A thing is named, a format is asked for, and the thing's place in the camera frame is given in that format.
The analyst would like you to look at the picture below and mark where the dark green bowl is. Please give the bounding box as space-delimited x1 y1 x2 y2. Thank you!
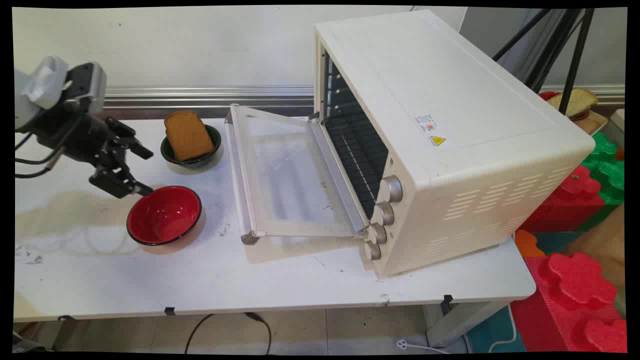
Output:
160 124 222 169

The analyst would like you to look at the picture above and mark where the glass oven door with handle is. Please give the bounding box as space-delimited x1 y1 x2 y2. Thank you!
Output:
224 103 372 246

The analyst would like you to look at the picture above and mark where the brown bread slice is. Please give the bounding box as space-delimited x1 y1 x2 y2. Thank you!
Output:
164 110 215 162

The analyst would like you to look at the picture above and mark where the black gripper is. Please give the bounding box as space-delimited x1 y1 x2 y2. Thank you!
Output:
19 102 155 200

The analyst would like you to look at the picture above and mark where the white and red label sticker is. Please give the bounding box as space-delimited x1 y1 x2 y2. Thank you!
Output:
414 114 439 134

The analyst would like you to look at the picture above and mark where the black floor cable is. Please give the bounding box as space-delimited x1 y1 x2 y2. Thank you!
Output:
184 312 273 355

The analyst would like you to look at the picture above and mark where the cream toaster oven body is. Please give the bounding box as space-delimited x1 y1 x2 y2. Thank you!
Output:
313 10 596 279

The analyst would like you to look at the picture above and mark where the teal floor mat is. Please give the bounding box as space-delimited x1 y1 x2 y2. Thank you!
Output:
466 304 527 354

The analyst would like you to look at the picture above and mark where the orange foam piece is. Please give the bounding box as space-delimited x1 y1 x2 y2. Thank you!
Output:
514 229 546 259

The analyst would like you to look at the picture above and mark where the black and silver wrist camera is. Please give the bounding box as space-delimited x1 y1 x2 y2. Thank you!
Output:
64 62 108 114

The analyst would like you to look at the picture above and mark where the large red foam block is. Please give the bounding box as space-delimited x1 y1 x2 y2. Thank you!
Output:
510 252 628 354

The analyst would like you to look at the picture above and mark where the large silver oven knob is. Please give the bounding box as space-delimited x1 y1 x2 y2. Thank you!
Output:
379 175 404 203

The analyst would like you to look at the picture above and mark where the red bowl with black rim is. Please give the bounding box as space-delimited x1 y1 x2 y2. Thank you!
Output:
126 185 203 247

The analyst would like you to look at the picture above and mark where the white cable with plug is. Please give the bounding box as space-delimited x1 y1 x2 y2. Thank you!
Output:
396 338 452 355

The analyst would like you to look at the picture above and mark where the beige tray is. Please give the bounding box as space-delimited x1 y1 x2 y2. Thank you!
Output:
570 110 609 136

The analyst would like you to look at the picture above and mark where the black oven wire rack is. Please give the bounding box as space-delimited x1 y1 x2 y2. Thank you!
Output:
325 114 389 220

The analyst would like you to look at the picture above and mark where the black tripod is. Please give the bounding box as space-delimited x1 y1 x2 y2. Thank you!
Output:
492 7 596 116

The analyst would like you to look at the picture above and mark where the green foam block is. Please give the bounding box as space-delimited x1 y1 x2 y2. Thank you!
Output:
575 131 626 232

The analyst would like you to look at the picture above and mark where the aluminium wall rail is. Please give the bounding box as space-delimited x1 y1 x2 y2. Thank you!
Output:
102 85 315 109

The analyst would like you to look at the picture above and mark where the pale toast slice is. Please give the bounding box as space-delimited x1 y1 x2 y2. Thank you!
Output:
546 87 599 118

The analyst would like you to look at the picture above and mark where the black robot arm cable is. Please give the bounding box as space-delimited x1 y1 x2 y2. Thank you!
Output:
15 116 83 180

